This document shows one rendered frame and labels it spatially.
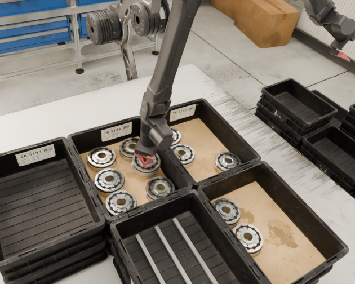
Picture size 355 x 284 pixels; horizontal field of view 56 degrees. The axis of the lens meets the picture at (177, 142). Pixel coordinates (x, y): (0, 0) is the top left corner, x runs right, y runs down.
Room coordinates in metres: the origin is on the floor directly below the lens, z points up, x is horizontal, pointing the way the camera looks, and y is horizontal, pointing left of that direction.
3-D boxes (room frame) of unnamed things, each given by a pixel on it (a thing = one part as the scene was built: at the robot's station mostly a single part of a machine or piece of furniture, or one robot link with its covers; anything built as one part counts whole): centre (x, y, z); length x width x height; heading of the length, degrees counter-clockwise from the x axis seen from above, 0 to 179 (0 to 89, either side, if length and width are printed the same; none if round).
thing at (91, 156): (0.82, 0.27, 0.86); 0.10 x 0.10 x 0.01
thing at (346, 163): (1.48, -0.99, 0.31); 0.40 x 0.30 x 0.34; 40
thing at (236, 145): (0.93, -0.08, 0.87); 0.40 x 0.30 x 0.11; 36
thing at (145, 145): (0.80, 0.10, 1.01); 0.10 x 0.07 x 0.07; 169
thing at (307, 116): (1.79, -0.72, 0.37); 0.40 x 0.30 x 0.45; 40
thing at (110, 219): (0.76, 0.16, 0.92); 0.40 x 0.30 x 0.02; 36
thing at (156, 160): (0.80, 0.10, 0.89); 0.10 x 0.10 x 0.01
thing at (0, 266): (0.58, 0.40, 0.92); 0.40 x 0.30 x 0.02; 36
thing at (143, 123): (0.79, 0.09, 1.07); 0.07 x 0.06 x 0.07; 40
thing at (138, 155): (0.79, 0.10, 0.94); 0.07 x 0.07 x 0.09; 79
